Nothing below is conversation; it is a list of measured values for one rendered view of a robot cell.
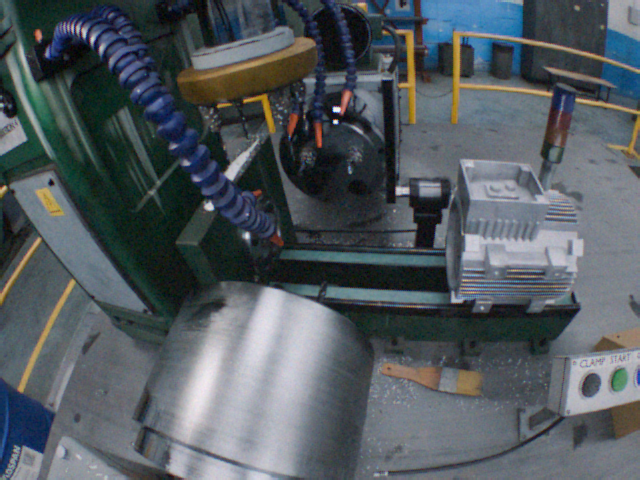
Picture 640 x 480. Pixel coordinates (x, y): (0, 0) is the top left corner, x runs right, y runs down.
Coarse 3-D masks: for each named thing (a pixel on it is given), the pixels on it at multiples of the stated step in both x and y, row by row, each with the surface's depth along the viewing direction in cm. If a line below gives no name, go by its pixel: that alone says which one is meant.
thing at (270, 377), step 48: (240, 288) 30; (192, 336) 27; (240, 336) 26; (288, 336) 27; (336, 336) 29; (192, 384) 23; (240, 384) 23; (288, 384) 24; (336, 384) 26; (144, 432) 22; (192, 432) 20; (240, 432) 20; (288, 432) 22; (336, 432) 24
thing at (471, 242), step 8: (456, 184) 48; (544, 192) 46; (552, 192) 44; (464, 240) 41; (472, 240) 40; (568, 240) 37; (576, 240) 36; (464, 248) 40; (472, 248) 40; (568, 248) 37; (576, 248) 36
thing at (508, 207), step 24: (480, 168) 44; (504, 168) 43; (528, 168) 40; (456, 192) 48; (480, 192) 38; (504, 192) 40; (528, 192) 41; (480, 216) 39; (504, 216) 38; (528, 216) 37
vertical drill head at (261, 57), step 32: (224, 0) 26; (256, 0) 27; (224, 32) 28; (256, 32) 30; (288, 32) 31; (224, 64) 30; (256, 64) 28; (288, 64) 30; (192, 96) 31; (224, 96) 30; (256, 96) 31; (288, 96) 34
